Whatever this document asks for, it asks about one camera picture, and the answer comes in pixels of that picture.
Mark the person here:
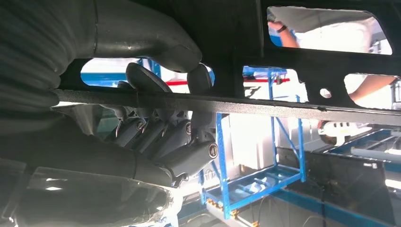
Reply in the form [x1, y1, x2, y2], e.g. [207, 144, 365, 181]
[268, 6, 401, 146]

